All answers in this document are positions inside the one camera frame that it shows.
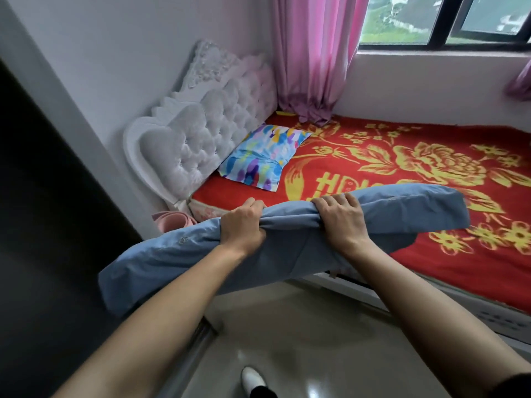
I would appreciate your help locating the white tufted headboard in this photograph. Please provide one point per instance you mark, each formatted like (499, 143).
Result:
(199, 128)

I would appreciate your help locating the person's right forearm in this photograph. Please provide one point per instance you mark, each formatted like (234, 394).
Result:
(431, 323)

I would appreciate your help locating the dark wardrobe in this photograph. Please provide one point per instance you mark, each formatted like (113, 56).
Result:
(45, 244)

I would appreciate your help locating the red floral blanket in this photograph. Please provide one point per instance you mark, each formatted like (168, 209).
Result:
(406, 182)

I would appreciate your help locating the purple curtain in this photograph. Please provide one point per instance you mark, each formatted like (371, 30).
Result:
(520, 83)

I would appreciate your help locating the light blue garment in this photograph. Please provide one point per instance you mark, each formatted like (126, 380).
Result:
(290, 240)

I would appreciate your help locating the person's right hand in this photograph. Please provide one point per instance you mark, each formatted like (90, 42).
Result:
(342, 225)

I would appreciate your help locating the person's right fingers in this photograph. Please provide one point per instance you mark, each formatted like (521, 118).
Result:
(335, 201)

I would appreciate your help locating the person's left fingers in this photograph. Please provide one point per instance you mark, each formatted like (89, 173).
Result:
(253, 204)

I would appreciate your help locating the multicoloured paint-print pillow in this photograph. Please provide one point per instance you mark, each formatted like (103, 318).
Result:
(261, 155)

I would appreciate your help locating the white bed frame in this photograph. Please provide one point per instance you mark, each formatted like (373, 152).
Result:
(477, 310)

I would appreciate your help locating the person's left forearm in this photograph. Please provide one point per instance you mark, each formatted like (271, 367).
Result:
(153, 327)

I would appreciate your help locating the pink curtain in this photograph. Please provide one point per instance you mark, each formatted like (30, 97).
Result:
(313, 57)

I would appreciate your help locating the black-framed window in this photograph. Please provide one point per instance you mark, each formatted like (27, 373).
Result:
(444, 20)

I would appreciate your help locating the pink rolled mat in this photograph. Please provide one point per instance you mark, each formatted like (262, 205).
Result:
(174, 220)

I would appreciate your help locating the person's white shoe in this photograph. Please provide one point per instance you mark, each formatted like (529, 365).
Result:
(253, 380)

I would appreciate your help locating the person's black sleeve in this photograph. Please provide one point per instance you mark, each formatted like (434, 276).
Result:
(512, 387)

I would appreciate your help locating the person's left hand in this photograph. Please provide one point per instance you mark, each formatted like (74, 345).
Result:
(240, 230)

